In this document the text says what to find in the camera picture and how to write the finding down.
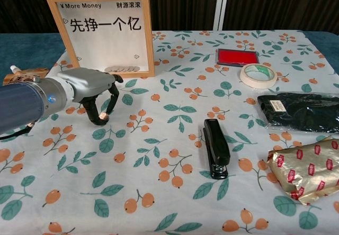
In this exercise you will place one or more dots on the black stapler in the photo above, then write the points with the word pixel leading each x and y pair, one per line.
pixel 215 145

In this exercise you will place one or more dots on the masking tape roll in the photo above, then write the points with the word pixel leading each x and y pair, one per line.
pixel 247 77

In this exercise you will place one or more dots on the orange spouted sauce pouch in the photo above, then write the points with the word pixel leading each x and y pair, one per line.
pixel 26 76

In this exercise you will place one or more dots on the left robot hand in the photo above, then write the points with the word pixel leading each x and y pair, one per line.
pixel 84 82

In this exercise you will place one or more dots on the floral tablecloth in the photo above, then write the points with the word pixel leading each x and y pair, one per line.
pixel 159 113

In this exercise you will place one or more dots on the black gloves in plastic bag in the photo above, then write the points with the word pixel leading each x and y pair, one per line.
pixel 304 113

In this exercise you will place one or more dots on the gold foil packet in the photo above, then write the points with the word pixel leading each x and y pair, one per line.
pixel 307 168

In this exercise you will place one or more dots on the white partition post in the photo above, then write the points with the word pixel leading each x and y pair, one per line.
pixel 221 4

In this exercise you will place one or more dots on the red ink pad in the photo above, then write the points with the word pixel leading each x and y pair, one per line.
pixel 237 56

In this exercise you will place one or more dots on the small coin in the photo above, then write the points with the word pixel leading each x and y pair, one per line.
pixel 102 116

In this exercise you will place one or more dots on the teal table cover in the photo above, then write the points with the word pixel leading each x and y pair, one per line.
pixel 21 47

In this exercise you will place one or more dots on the wooden money box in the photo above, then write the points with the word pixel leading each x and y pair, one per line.
pixel 100 47

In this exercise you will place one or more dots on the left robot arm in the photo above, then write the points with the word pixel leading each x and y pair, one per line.
pixel 21 102

